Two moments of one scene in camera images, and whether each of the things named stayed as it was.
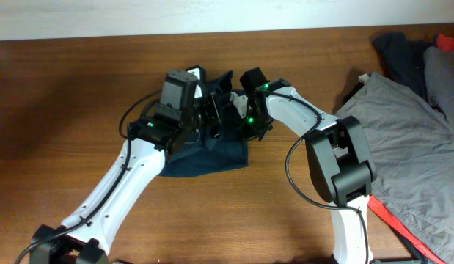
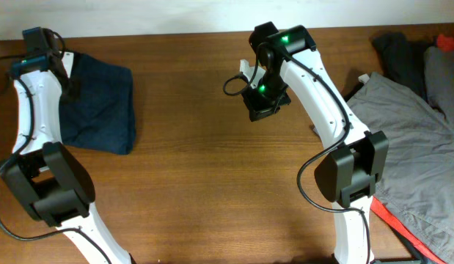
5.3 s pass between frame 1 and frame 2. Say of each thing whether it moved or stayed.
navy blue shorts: moved
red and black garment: stayed
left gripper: moved
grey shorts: stayed
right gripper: moved
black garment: stayed
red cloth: stayed
